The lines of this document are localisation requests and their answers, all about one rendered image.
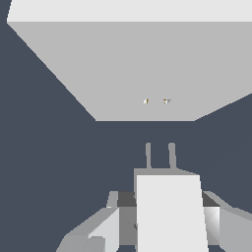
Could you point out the white table surface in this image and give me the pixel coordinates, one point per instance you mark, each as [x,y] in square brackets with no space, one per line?
[138,65]

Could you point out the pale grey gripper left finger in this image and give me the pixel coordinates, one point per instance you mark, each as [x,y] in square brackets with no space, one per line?
[105,223]

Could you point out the white two-prong charger plug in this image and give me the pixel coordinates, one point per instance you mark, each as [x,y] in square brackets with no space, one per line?
[169,213]

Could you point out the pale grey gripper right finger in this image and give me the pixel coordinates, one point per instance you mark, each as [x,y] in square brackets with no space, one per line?
[226,226]

